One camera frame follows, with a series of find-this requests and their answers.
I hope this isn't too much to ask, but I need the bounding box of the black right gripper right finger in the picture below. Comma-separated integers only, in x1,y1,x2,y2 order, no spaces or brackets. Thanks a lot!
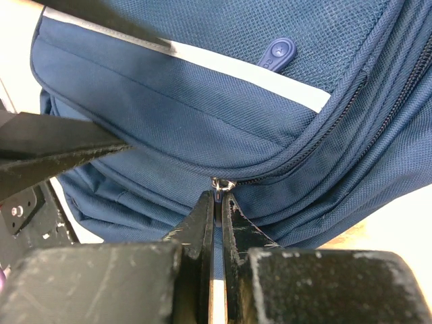
221,194,431,323

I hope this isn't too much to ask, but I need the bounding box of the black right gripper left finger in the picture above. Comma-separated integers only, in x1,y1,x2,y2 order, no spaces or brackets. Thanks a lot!
1,192,214,323

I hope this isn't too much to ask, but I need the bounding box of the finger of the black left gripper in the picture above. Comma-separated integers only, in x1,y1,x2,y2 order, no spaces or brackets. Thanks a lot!
36,1,173,53
1,111,131,201

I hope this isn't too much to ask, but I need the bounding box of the navy blue student backpack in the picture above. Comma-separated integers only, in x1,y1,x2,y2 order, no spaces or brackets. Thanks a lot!
31,1,431,248

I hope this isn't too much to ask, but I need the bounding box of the black metal base plate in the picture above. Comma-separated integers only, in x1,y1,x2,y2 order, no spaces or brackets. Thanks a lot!
1,182,78,269

